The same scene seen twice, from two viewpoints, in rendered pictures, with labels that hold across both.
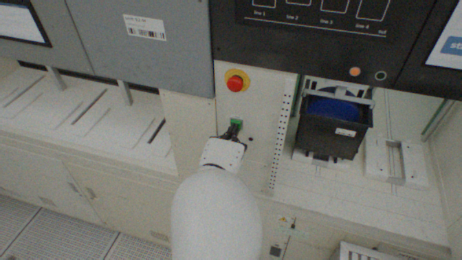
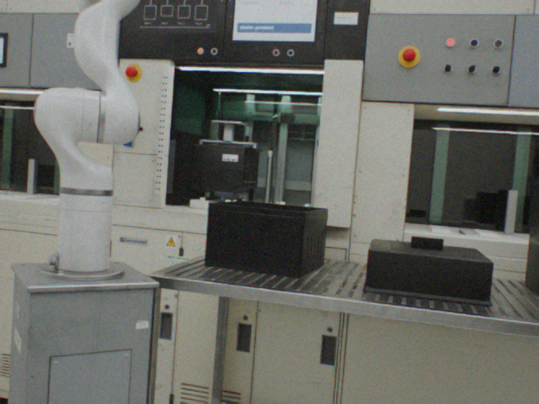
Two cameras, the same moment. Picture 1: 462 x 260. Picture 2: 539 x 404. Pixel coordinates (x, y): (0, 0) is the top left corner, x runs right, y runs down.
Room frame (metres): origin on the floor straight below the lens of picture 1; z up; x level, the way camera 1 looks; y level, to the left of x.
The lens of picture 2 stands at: (-1.48, -0.41, 1.02)
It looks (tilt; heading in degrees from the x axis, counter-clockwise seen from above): 3 degrees down; 357
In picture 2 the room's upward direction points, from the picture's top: 4 degrees clockwise
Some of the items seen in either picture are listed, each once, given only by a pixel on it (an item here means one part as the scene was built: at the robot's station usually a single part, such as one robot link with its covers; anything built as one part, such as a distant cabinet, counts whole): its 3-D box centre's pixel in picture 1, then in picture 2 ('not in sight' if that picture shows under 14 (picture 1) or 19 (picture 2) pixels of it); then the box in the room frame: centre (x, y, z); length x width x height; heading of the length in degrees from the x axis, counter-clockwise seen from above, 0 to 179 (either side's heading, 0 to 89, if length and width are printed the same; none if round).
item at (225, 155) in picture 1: (221, 160); not in sight; (0.46, 0.03, 1.20); 0.11 x 0.10 x 0.07; 163
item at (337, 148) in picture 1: (332, 113); (226, 161); (0.80, -0.37, 1.06); 0.24 x 0.20 x 0.32; 73
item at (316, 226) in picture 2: not in sight; (269, 236); (0.13, -0.51, 0.85); 0.28 x 0.28 x 0.17; 67
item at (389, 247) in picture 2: not in sight; (425, 262); (-0.06, -0.91, 0.83); 0.29 x 0.29 x 0.13; 74
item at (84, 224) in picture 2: not in sight; (84, 233); (-0.15, -0.06, 0.85); 0.19 x 0.19 x 0.18
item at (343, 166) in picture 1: (322, 144); (224, 203); (0.80, -0.37, 0.89); 0.22 x 0.21 x 0.04; 163
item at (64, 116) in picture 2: not in sight; (74, 141); (-0.16, -0.03, 1.07); 0.19 x 0.12 x 0.24; 105
